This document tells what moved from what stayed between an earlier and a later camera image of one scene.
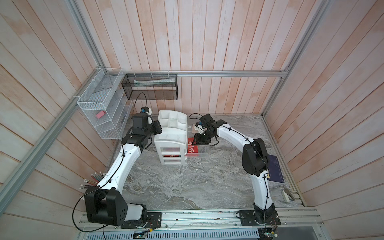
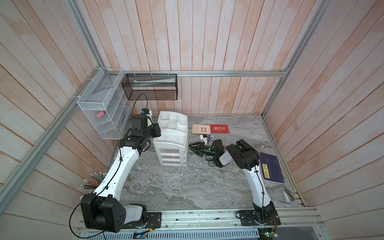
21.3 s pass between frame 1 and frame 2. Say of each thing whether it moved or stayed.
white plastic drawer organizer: stayed
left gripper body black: stayed
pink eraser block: stayed
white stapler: stayed
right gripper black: moved
